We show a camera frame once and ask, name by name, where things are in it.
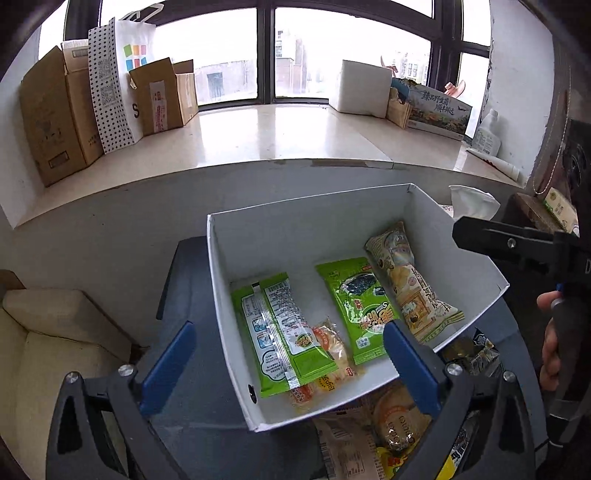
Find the window frame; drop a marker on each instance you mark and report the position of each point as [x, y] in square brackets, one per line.
[265, 50]

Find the white plastic bottle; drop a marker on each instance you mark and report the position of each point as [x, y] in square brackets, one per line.
[487, 134]

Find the cream sofa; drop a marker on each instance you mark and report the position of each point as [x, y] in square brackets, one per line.
[41, 364]

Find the open cardboard box red label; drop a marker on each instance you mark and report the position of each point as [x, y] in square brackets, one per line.
[161, 99]

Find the white bag with coloured squares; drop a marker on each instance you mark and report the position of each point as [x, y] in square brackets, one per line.
[136, 60]

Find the round cookie packet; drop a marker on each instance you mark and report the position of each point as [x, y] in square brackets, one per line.
[399, 422]

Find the beige paper snack packet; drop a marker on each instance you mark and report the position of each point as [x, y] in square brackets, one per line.
[346, 447]

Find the person's right hand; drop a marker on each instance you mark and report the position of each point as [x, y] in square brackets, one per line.
[549, 355]

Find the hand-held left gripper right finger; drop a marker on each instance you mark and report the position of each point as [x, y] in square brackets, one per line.
[411, 369]

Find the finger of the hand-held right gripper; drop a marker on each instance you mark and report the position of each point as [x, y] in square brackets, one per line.
[498, 240]

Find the printed landscape carton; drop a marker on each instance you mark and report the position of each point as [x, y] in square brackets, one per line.
[438, 110]

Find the orange clear snack packet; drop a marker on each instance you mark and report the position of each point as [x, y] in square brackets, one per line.
[330, 346]

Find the large brown cardboard box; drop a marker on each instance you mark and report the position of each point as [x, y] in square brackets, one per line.
[51, 124]

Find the blue-grey padded table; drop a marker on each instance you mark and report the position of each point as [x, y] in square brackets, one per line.
[194, 443]

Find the white tube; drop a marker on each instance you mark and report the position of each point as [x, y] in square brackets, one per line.
[501, 164]

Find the dark foil snack packet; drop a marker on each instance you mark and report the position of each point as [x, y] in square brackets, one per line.
[475, 353]

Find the beige cartoon snack packet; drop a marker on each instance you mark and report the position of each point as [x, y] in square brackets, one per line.
[411, 286]

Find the bright yellow snack packet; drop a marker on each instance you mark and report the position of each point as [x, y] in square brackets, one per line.
[392, 464]

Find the white foam box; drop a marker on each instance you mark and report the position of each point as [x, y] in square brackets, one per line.
[362, 87]

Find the black dotted paper bag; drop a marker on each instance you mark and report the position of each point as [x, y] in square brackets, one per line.
[108, 92]

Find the green seaweed snack packet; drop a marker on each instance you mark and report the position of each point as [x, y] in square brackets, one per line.
[360, 309]

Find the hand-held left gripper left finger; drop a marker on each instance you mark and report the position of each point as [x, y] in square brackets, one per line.
[167, 371]

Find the green and white snack packet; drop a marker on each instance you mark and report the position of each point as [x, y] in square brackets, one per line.
[277, 332]

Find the green label box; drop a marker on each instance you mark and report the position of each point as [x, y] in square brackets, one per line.
[558, 207]

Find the white storage box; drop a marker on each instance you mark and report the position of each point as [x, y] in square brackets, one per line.
[300, 240]

